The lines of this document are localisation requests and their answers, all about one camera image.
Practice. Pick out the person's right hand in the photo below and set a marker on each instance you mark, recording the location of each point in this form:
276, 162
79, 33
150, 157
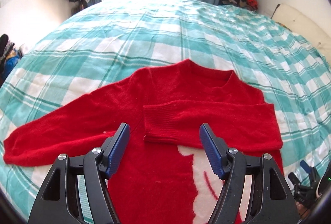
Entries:
303, 211

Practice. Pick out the clutter pile beside bed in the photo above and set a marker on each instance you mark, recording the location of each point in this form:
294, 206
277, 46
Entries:
10, 56

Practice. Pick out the cream padded headboard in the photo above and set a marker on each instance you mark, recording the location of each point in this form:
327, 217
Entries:
297, 22

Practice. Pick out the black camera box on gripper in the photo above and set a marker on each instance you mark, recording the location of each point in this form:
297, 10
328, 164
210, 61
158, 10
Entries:
324, 181

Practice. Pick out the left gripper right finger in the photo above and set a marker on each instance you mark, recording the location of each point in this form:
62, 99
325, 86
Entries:
253, 182

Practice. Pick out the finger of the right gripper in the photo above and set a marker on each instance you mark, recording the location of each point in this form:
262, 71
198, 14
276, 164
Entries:
308, 169
294, 179

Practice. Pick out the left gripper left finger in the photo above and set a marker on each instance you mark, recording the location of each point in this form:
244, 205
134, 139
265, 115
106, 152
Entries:
58, 199

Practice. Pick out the teal white plaid bed cover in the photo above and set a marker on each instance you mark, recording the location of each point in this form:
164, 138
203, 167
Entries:
111, 40

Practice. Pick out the red sweater with white animal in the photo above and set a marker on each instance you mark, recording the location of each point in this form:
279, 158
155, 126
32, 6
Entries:
164, 176

